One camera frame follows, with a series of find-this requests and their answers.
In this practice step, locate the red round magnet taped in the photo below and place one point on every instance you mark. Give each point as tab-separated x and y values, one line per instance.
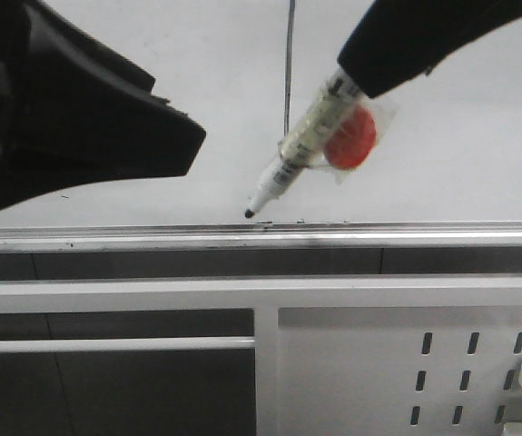
357	137

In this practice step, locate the white metal pegboard rack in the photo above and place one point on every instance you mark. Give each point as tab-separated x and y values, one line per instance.
272	356

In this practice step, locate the white whiteboard marker black cap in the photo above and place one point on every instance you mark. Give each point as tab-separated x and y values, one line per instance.
306	140

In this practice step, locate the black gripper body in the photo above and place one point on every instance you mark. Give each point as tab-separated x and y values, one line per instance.
73	111

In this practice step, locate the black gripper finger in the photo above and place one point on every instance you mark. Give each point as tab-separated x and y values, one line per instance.
396	40

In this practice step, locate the white whiteboard with aluminium frame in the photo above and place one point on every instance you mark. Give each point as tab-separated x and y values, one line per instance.
452	153

